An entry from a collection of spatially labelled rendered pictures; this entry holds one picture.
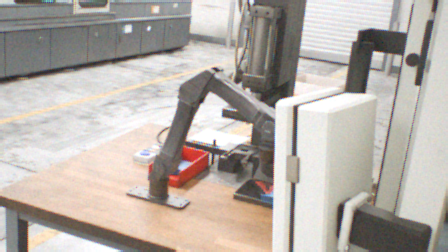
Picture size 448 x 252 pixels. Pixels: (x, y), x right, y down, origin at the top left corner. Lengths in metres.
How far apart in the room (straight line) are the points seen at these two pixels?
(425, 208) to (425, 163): 0.06
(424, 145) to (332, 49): 10.57
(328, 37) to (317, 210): 10.58
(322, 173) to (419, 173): 0.12
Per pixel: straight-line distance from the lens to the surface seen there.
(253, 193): 1.79
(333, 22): 11.24
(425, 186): 0.74
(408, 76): 0.88
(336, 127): 0.71
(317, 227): 0.74
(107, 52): 8.68
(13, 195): 1.76
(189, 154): 2.04
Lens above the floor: 1.62
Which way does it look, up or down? 16 degrees down
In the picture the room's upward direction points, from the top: 6 degrees clockwise
